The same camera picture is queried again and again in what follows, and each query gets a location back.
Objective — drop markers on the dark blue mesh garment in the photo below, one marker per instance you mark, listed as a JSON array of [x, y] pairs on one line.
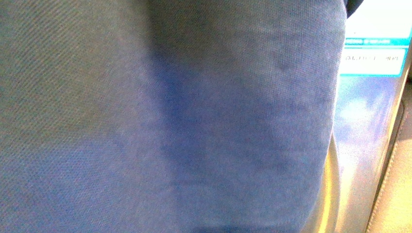
[[166, 116]]

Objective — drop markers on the brown leather sofa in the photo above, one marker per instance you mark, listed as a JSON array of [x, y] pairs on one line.
[[392, 210]]

